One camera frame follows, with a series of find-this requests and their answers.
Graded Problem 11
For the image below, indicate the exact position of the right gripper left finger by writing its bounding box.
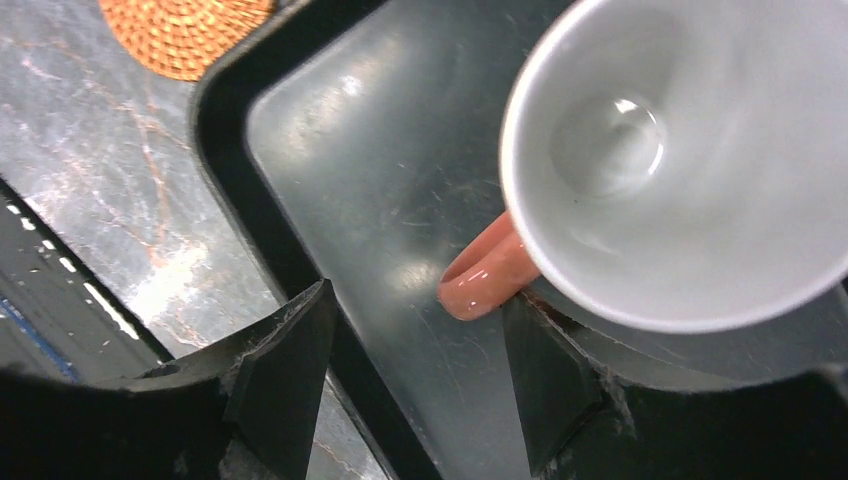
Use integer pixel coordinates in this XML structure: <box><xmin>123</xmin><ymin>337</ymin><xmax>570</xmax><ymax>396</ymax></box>
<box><xmin>1</xmin><ymin>279</ymin><xmax>336</xmax><ymax>479</ymax></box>

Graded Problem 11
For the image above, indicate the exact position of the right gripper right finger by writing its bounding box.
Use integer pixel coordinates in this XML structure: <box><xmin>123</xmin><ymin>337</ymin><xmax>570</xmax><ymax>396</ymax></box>
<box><xmin>503</xmin><ymin>294</ymin><xmax>847</xmax><ymax>479</ymax></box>

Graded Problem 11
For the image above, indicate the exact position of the pink dotted white mug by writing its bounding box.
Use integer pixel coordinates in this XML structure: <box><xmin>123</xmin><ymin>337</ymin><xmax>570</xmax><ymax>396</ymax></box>
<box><xmin>438</xmin><ymin>1</ymin><xmax>847</xmax><ymax>334</ymax></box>

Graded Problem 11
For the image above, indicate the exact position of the black tray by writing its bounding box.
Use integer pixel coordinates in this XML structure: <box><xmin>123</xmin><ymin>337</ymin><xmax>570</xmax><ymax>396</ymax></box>
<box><xmin>191</xmin><ymin>1</ymin><xmax>847</xmax><ymax>479</ymax></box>

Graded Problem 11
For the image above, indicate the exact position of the woven round coaster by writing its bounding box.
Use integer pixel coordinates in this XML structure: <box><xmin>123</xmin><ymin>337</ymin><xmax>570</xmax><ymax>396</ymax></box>
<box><xmin>98</xmin><ymin>0</ymin><xmax>276</xmax><ymax>82</ymax></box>

